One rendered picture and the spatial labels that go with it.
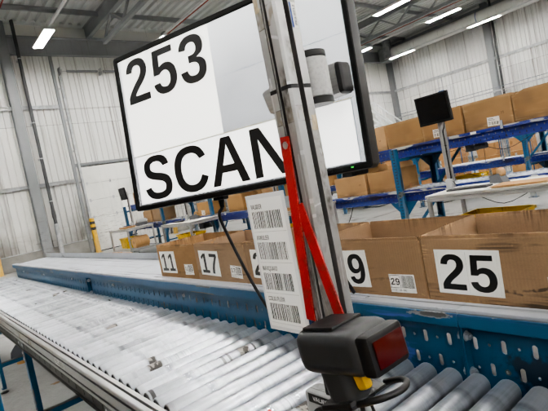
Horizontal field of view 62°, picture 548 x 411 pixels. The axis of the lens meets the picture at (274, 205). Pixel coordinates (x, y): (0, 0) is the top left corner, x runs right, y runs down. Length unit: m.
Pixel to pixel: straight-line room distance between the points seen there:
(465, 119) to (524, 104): 0.70
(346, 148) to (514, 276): 0.58
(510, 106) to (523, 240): 4.91
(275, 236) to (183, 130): 0.31
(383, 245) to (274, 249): 0.68
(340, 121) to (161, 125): 0.35
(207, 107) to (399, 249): 0.67
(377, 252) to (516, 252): 0.37
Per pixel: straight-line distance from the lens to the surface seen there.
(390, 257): 1.28
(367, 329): 0.51
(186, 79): 0.85
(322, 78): 0.61
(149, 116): 0.90
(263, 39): 0.61
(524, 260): 1.11
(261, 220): 0.64
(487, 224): 1.45
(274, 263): 0.64
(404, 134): 6.65
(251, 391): 1.26
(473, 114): 6.15
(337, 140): 0.68
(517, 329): 1.10
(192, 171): 0.83
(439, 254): 1.19
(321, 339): 0.52
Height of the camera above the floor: 1.26
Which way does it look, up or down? 3 degrees down
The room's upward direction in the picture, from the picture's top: 11 degrees counter-clockwise
